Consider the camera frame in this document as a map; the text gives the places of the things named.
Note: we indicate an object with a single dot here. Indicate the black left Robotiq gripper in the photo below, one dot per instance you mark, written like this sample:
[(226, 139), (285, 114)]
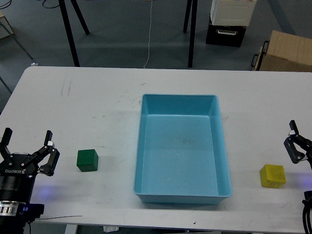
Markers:
[(18, 171)]

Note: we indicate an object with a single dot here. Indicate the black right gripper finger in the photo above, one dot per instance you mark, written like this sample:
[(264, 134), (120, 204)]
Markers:
[(298, 147)]

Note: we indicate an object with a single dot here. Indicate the yellow wooden block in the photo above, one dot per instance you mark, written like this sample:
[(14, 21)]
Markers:
[(272, 176)]

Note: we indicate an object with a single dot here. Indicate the green wooden block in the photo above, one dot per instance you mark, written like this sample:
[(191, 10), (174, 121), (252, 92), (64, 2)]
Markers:
[(87, 160)]

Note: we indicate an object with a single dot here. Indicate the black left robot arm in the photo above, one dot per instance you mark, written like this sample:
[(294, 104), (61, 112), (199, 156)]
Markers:
[(15, 215)]

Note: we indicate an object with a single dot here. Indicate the light blue plastic bin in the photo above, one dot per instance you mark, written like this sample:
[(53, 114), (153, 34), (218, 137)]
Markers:
[(181, 155)]

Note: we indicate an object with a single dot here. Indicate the wooden shelf at left edge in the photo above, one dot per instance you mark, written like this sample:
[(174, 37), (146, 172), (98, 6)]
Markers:
[(5, 27)]

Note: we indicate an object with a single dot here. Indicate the black drawer cabinet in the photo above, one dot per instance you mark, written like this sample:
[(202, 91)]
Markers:
[(225, 35)]

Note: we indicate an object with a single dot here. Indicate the white plastic container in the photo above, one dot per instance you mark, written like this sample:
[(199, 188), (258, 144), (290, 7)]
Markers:
[(232, 12)]

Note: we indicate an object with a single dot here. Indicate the black right table leg frame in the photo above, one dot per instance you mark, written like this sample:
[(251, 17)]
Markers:
[(190, 14)]

